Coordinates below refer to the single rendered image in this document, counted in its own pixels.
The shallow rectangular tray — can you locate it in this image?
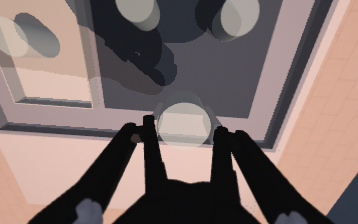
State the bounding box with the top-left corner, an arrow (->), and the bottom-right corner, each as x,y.
0,0 -> 100,109

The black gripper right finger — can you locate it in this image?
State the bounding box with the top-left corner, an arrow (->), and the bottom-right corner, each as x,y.
205,106 -> 335,224

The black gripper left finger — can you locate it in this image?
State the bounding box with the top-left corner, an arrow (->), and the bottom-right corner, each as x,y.
27,103 -> 179,224

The translucent grey cylinder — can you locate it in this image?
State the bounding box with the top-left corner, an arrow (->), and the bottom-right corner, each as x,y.
0,17 -> 60,58
115,0 -> 160,31
212,0 -> 260,42
158,90 -> 211,150

